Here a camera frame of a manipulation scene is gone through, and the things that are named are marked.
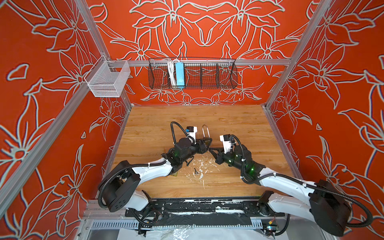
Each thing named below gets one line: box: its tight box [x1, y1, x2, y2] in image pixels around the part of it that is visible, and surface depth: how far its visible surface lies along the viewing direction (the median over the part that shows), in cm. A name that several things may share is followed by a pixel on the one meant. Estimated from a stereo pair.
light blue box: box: [175, 62, 185, 89], surface depth 92 cm
